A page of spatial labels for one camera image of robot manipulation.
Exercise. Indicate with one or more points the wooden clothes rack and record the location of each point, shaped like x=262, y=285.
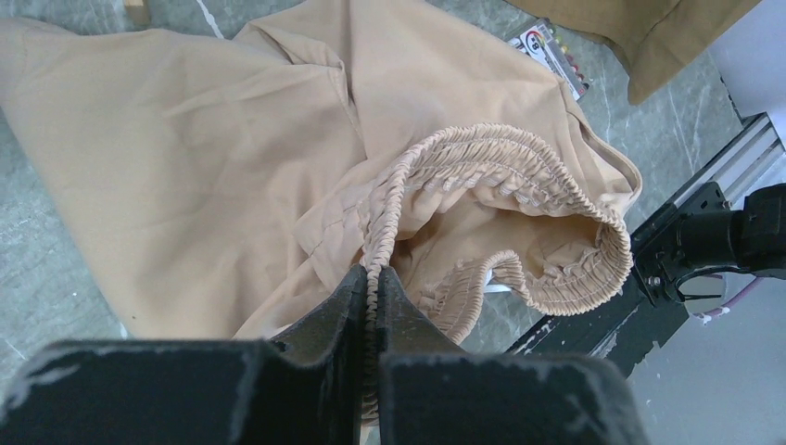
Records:
x=138, y=11

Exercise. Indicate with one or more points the brown hanging shorts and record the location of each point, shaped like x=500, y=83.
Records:
x=652, y=39

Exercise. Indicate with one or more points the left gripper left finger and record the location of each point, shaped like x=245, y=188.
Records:
x=300, y=387

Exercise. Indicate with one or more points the coloured marker set pack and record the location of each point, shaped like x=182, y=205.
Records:
x=539, y=40

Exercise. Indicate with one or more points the beige shorts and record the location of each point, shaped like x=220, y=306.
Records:
x=223, y=188

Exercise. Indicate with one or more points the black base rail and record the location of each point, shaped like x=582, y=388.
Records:
x=648, y=312

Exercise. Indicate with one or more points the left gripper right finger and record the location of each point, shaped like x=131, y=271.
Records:
x=430, y=391

